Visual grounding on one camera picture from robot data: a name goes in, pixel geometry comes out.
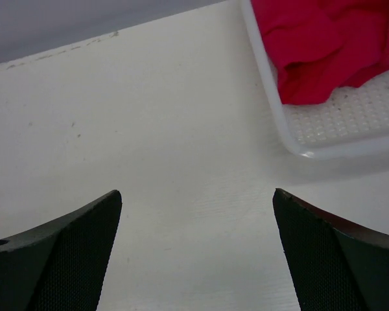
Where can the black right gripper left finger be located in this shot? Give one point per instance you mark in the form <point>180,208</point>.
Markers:
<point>60,265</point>

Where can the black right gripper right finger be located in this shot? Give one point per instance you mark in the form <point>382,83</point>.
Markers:
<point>335,264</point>

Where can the red t shirt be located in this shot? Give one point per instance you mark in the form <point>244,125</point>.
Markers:
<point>318,46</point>

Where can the white plastic basket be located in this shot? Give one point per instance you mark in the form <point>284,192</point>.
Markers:
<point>352,123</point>

